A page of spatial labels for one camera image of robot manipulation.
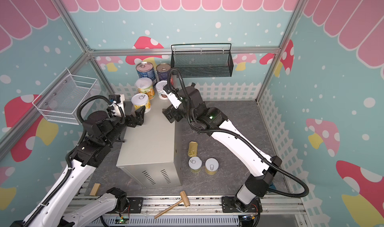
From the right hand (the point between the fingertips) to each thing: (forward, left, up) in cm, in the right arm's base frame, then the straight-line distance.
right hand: (172, 101), depth 65 cm
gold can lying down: (-4, -8, -38) cm, 39 cm away
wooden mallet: (-32, -5, -38) cm, 50 cm away
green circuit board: (-40, +26, -42) cm, 63 cm away
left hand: (-1, +17, -3) cm, 17 cm away
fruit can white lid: (-15, -10, -35) cm, 39 cm away
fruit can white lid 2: (-16, -19, -34) cm, 42 cm away
